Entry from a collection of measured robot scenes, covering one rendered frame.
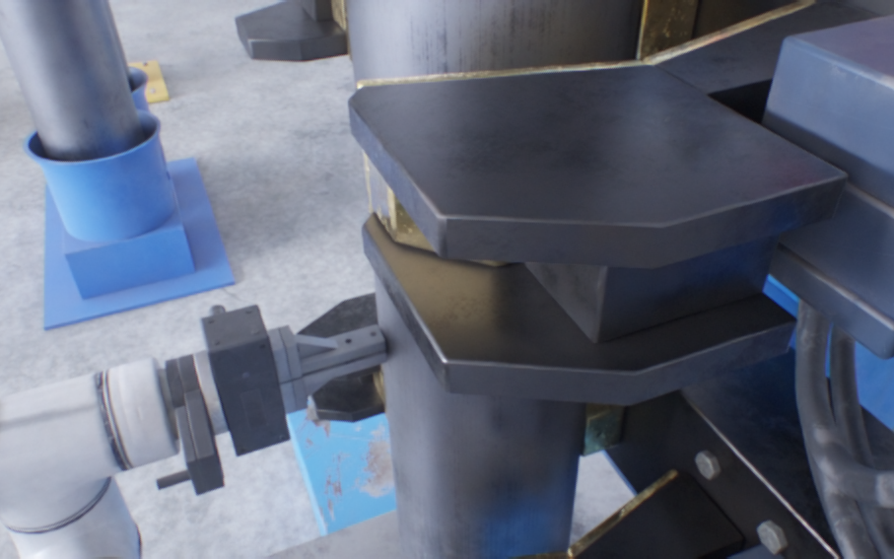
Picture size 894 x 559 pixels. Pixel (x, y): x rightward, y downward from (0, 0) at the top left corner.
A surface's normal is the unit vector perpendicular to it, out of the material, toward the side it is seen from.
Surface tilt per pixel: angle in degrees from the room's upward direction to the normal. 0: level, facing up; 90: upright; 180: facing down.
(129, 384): 11
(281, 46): 90
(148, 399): 34
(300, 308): 0
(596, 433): 90
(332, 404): 0
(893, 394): 90
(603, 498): 0
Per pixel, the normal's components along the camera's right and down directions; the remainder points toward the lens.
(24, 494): 0.36, 0.58
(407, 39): -0.53, 0.52
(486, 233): -0.11, 0.60
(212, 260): -0.02, -0.80
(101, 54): 0.92, 0.22
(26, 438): 0.24, -0.23
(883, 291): -0.92, 0.25
